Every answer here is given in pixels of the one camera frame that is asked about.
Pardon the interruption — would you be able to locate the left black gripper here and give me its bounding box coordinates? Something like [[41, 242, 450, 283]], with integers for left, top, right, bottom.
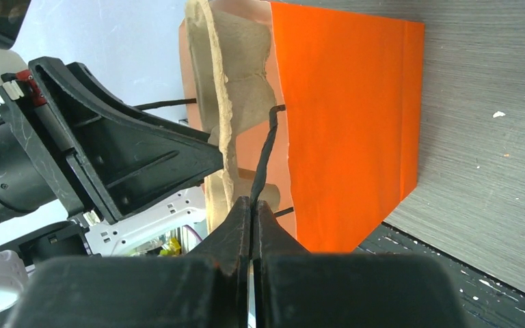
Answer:
[[0, 57, 223, 222]]

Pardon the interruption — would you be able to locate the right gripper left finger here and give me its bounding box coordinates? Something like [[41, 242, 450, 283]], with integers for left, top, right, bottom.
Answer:
[[6, 196, 251, 327]]

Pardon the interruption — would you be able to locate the orange paper bag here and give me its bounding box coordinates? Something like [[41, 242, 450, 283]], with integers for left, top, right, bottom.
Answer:
[[179, 1, 425, 252]]

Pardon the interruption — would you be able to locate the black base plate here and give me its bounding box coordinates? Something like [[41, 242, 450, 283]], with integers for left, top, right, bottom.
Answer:
[[355, 223, 525, 327]]

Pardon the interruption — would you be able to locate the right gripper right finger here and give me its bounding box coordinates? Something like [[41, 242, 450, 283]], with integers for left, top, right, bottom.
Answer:
[[252, 201, 467, 327]]

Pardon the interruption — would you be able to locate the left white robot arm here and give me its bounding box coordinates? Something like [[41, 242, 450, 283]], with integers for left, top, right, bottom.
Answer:
[[0, 1, 222, 312]]

